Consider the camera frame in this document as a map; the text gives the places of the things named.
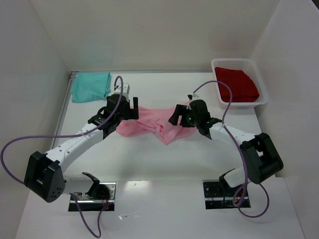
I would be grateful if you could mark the white plastic basket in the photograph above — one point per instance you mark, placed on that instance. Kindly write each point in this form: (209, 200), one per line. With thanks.
(250, 68)

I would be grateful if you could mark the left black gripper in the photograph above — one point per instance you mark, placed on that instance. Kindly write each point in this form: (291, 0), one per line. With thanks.
(128, 109)

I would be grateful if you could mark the pink t shirt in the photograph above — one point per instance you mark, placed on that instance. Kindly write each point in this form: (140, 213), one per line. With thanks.
(155, 121)

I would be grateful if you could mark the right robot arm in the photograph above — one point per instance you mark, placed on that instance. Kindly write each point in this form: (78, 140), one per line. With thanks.
(261, 159)

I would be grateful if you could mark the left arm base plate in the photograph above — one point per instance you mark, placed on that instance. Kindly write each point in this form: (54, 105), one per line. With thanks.
(105, 197)

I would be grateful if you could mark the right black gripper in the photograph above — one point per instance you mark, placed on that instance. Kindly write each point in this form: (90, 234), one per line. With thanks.
(183, 115)

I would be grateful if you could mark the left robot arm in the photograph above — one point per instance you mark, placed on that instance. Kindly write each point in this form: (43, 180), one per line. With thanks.
(45, 174)

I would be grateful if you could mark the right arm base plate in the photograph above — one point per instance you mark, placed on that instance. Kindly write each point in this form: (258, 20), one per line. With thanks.
(216, 197)

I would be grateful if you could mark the red t shirt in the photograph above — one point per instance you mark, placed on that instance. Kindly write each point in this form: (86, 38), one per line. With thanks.
(242, 87)

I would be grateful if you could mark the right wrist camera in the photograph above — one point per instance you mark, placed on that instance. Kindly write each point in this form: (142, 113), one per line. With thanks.
(191, 98)

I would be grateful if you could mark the teal folded t shirt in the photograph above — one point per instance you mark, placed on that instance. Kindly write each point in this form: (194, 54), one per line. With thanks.
(89, 87)

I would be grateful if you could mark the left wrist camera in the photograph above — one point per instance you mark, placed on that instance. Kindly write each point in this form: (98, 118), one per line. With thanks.
(124, 89)

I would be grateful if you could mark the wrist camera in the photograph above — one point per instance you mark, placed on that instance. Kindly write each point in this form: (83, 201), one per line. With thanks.
(191, 98)
(124, 89)

